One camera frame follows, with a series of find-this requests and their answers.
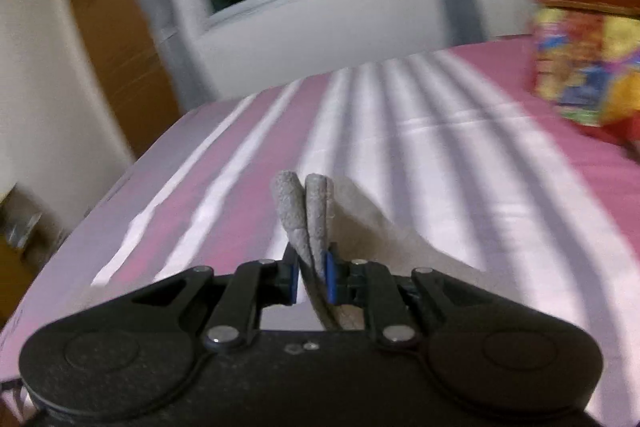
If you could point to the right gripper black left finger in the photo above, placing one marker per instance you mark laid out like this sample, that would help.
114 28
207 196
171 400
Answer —
223 311

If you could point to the grey pants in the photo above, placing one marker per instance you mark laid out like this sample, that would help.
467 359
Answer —
321 211

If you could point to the pink striped bed sheet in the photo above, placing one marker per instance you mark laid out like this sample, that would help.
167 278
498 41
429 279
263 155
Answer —
451 144

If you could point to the wooden door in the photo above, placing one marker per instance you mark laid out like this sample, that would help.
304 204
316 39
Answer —
129 71

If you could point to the wooden bedside cabinet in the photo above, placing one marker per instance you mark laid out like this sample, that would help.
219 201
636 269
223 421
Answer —
30 236

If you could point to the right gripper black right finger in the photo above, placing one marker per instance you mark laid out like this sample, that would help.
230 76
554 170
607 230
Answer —
398 310

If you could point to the colourful folded blanket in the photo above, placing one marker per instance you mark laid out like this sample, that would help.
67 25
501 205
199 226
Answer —
587 64

